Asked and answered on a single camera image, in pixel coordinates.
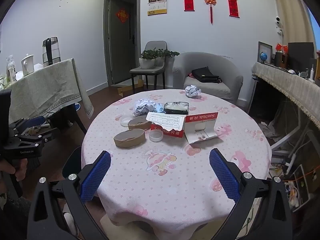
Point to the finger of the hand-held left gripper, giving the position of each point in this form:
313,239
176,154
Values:
37,120
37,137

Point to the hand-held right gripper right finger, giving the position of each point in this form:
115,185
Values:
223,177

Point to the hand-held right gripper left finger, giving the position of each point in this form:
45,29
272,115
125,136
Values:
96,177

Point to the red white card packaging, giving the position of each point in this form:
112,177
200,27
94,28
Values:
200,130

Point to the red white cardboard box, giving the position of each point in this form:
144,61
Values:
165,130

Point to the person's left hand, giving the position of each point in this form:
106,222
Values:
20,171

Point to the grey-green side table cloth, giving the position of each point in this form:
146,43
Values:
45,90

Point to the white mug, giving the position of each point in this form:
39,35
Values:
28,66

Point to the clear plastic bottle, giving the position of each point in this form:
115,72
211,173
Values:
11,68

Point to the white plastic lid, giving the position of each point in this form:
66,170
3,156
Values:
125,122
156,135

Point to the glass electric kettle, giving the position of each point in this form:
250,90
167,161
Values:
51,51

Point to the blue tissue packet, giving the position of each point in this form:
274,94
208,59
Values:
176,108

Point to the small crumpled foil ball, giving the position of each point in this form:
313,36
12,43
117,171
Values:
192,91

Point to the flat cardboard box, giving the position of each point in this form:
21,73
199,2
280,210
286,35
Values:
127,88

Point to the black bag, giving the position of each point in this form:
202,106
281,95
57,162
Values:
203,75

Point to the grey armchair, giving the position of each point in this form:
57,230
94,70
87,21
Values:
225,72

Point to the grey door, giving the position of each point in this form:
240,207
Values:
122,50

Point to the beige fringed desk cloth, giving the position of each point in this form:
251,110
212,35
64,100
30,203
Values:
282,80

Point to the potted green plant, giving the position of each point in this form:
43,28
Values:
166,53
147,62

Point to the small blue globe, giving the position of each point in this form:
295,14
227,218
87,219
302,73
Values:
263,55

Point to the brown wooden speaker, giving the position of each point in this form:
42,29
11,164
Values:
280,59

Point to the red door decoration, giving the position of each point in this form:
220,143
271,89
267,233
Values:
122,15

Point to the small red flags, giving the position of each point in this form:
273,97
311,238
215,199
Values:
281,47

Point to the grey dining chair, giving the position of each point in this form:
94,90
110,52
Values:
160,45

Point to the black monitor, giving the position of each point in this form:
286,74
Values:
300,55

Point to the beige curtain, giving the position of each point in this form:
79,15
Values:
292,10

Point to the picture frame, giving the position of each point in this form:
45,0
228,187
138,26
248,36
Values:
268,48

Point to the white security camera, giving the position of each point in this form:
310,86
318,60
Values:
278,22

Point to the wall calendar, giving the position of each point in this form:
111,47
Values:
157,3

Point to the red wall scroll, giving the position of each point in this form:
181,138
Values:
189,2
233,7

